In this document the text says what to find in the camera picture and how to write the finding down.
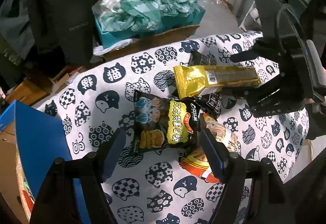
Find long gold snack pack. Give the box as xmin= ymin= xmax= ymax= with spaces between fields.
xmin=174 ymin=65 xmax=261 ymax=99

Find orange striped chips bag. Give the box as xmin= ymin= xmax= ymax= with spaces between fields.
xmin=180 ymin=114 xmax=238 ymax=183

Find black text snack bag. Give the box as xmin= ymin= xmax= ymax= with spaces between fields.
xmin=188 ymin=50 xmax=221 ymax=119

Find blue cardboard box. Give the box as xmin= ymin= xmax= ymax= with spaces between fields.
xmin=1 ymin=100 xmax=91 ymax=223

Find cat pattern white cloth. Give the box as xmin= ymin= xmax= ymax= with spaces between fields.
xmin=37 ymin=31 xmax=309 ymax=223

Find black yellow snack bag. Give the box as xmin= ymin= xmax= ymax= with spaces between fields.
xmin=132 ymin=90 xmax=200 ymax=154

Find teal box with bags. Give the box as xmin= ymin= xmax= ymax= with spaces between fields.
xmin=92 ymin=0 xmax=205 ymax=52

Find hanging dark coats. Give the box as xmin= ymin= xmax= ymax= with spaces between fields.
xmin=0 ymin=0 xmax=116 ymax=67

